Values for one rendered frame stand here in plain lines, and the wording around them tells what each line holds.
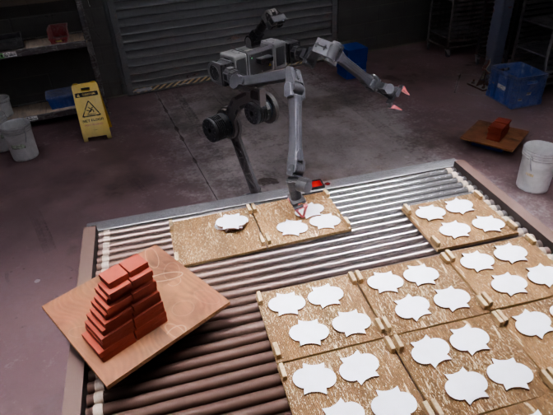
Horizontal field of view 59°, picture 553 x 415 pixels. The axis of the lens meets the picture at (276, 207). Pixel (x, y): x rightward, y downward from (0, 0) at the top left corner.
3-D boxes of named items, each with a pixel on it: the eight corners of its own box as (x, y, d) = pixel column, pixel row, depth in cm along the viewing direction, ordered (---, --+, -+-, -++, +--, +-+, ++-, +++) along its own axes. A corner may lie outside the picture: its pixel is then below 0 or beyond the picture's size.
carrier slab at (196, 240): (169, 225, 241) (169, 222, 241) (249, 209, 250) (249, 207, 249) (176, 269, 213) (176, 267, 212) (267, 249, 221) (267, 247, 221)
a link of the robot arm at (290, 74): (307, 67, 233) (294, 62, 226) (305, 95, 233) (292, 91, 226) (243, 78, 263) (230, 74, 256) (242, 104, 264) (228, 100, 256)
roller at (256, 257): (97, 291, 211) (94, 282, 208) (494, 210, 247) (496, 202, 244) (96, 299, 207) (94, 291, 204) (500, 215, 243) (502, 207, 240)
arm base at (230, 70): (234, 81, 270) (232, 60, 264) (243, 86, 265) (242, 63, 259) (222, 86, 266) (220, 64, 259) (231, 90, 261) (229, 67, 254)
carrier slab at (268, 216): (250, 208, 250) (250, 206, 249) (325, 193, 258) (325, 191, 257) (268, 249, 222) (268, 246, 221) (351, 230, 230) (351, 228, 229)
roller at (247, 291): (95, 324, 195) (91, 316, 192) (520, 233, 230) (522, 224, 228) (94, 333, 191) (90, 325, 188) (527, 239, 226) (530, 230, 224)
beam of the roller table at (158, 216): (89, 232, 250) (86, 223, 247) (453, 166, 288) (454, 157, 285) (88, 242, 243) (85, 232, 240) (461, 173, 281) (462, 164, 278)
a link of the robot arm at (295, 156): (297, 87, 237) (282, 82, 230) (306, 85, 234) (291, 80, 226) (298, 175, 236) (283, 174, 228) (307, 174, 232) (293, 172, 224)
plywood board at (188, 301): (43, 310, 182) (41, 305, 181) (156, 247, 210) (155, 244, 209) (108, 389, 152) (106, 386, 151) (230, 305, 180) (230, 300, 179)
